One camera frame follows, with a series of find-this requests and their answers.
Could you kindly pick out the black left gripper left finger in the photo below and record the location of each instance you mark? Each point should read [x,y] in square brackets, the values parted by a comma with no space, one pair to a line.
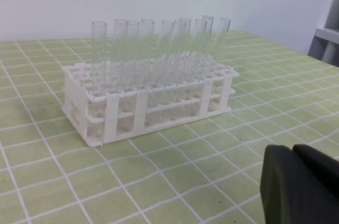
[291,193]

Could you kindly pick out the clear test tube far left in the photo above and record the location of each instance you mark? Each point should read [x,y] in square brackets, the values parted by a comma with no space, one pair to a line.
[99,36]

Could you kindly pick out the white plastic test tube rack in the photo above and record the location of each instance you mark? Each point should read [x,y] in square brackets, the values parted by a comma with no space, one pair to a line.
[112,101]

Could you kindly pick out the green checkered tablecloth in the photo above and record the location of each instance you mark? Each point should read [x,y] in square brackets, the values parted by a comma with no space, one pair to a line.
[203,172]

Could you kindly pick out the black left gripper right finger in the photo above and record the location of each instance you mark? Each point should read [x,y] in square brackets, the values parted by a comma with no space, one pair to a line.
[324,167]

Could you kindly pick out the clear test tube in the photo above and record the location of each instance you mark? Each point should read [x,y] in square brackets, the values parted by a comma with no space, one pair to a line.
[99,36]
[120,34]
[146,34]
[133,35]
[209,21]
[221,33]
[164,45]
[176,46]
[197,45]
[185,34]

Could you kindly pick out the clear test tube far right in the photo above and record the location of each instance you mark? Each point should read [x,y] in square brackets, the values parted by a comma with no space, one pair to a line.
[221,33]

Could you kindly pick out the grey shelf in background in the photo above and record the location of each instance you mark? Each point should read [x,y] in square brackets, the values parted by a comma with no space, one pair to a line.
[324,45]

